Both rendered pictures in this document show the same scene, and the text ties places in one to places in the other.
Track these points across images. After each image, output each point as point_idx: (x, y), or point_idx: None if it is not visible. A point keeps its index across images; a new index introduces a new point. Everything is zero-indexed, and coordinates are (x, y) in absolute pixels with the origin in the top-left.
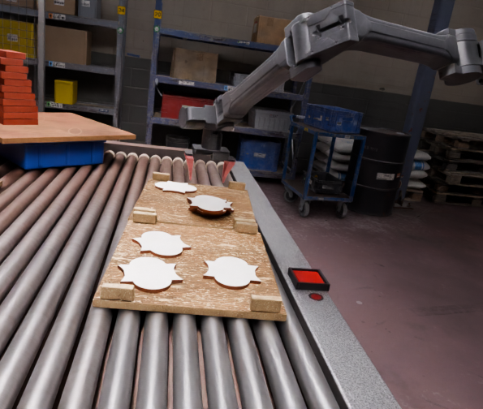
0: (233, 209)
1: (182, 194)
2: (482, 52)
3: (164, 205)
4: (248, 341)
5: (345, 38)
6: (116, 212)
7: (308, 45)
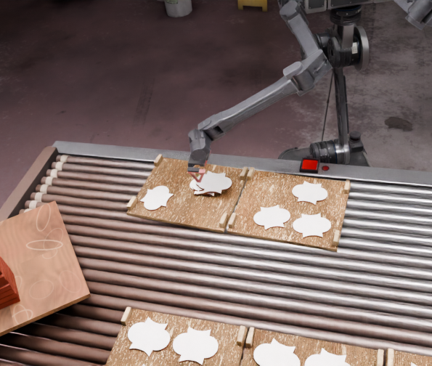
0: (223, 173)
1: (172, 196)
2: (303, 10)
3: (198, 209)
4: (365, 201)
5: (329, 67)
6: (194, 240)
7: (311, 78)
